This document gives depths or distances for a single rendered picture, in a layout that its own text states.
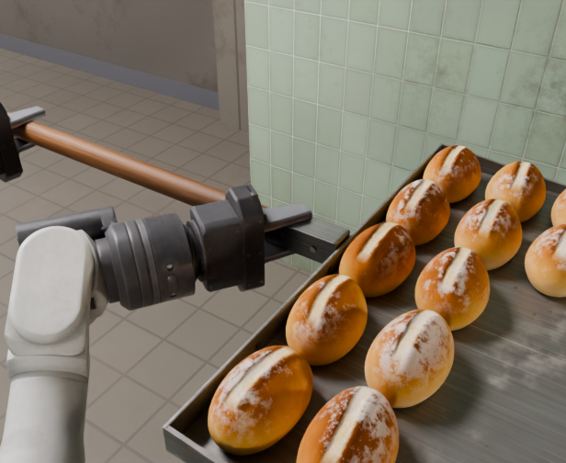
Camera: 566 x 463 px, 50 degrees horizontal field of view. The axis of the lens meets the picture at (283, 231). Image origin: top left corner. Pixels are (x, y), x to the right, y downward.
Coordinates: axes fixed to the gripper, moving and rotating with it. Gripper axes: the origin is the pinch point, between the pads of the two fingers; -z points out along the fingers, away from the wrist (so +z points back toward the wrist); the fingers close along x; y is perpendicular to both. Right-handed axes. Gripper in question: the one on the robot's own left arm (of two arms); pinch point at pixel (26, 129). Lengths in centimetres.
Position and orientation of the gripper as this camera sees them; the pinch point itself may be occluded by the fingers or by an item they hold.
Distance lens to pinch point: 95.0
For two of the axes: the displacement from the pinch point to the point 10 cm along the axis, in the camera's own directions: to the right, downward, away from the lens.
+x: 0.0, 8.2, 5.7
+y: 7.5, 3.8, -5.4
